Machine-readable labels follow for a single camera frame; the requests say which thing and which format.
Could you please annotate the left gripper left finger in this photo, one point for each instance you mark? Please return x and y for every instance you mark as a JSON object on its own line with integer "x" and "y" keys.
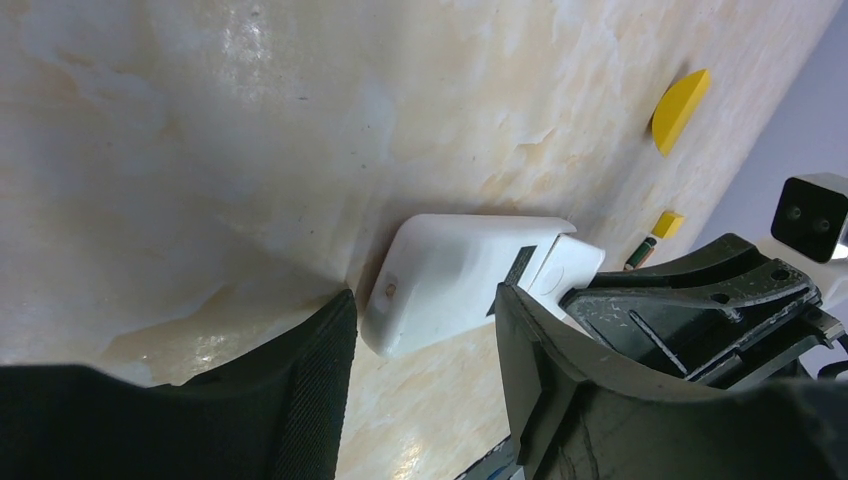
{"x": 276, "y": 412}

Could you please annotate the green orange battery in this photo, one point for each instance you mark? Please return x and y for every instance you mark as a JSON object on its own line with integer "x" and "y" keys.
{"x": 640, "y": 254}

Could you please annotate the white battery cover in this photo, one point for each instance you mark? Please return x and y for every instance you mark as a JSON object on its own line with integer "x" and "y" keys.
{"x": 570, "y": 264}

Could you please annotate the yellow block right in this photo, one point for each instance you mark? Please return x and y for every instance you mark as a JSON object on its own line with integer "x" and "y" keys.
{"x": 668, "y": 224}

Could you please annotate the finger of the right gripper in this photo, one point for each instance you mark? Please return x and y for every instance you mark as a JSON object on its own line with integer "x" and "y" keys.
{"x": 725, "y": 315}

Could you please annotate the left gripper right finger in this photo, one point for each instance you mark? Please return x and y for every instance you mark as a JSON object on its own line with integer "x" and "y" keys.
{"x": 579, "y": 410}

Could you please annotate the yellow block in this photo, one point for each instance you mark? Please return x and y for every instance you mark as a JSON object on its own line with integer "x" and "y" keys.
{"x": 668, "y": 224}
{"x": 676, "y": 108}

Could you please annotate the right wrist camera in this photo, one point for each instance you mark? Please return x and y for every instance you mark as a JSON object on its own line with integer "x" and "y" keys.
{"x": 809, "y": 232}

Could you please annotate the yellow block centre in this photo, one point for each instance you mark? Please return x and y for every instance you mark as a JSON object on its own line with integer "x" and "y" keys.
{"x": 676, "y": 108}

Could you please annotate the white remote control back up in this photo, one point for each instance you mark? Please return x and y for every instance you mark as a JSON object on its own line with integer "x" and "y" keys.
{"x": 440, "y": 275}

